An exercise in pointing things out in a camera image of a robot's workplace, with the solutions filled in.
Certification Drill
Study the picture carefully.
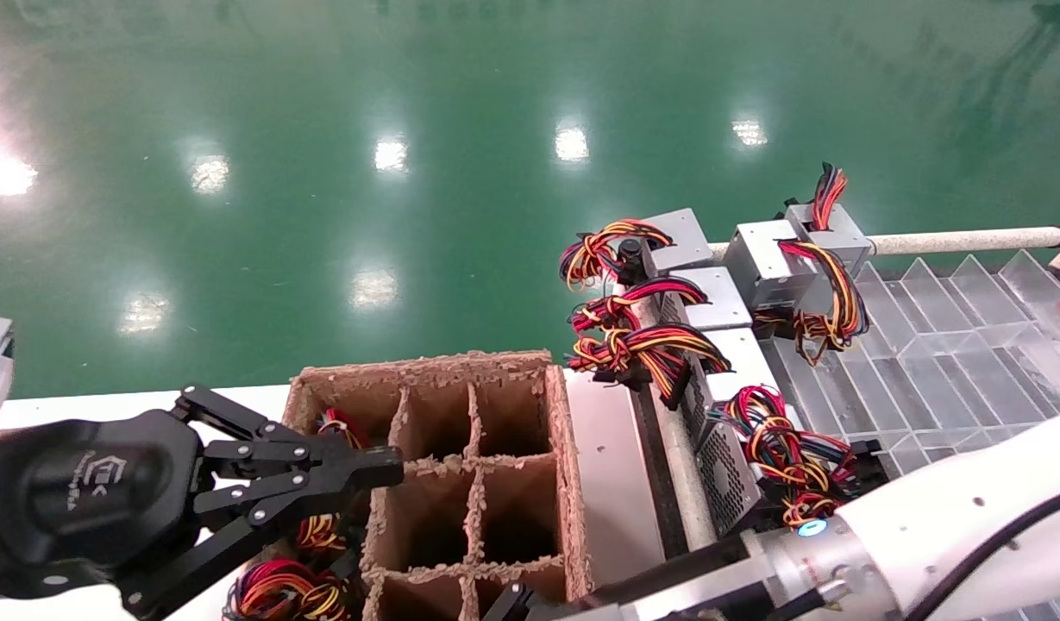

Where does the stainless steel plate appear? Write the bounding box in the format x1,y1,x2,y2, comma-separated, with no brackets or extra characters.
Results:
566,369,668,587

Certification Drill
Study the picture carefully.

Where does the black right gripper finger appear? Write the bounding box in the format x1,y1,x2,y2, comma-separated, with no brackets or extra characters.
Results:
485,585,539,621

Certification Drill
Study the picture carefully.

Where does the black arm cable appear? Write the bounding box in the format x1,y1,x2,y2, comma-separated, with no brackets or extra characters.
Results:
905,487,1060,621

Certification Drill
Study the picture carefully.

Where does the brown cardboard divider box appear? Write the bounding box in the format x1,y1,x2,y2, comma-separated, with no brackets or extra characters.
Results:
271,349,595,621

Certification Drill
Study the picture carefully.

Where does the clear acrylic divider tray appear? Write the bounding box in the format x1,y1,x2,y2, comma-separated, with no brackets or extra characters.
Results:
758,250,1060,484

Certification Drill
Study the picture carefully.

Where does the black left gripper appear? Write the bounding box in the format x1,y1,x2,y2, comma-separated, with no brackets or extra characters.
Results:
0,384,405,618

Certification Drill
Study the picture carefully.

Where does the black cart edge strip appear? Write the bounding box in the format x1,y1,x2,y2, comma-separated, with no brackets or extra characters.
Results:
629,379,690,557

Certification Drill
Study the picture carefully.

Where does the red yellow cable bundle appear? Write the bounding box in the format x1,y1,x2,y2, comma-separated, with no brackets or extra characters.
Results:
223,556,362,621
292,513,349,557
318,408,371,449

